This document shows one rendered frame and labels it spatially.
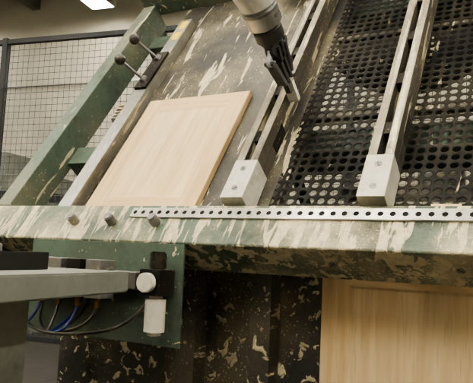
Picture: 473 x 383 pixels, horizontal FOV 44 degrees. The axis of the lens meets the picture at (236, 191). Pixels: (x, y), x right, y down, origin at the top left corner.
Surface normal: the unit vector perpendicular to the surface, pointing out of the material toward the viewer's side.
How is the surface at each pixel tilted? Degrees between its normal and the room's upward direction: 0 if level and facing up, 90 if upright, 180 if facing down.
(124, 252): 90
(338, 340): 90
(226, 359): 90
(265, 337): 90
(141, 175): 54
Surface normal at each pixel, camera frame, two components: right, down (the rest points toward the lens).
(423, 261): -0.32, 0.74
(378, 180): -0.36, -0.68
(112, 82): 0.87, -0.01
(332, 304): -0.48, -0.11
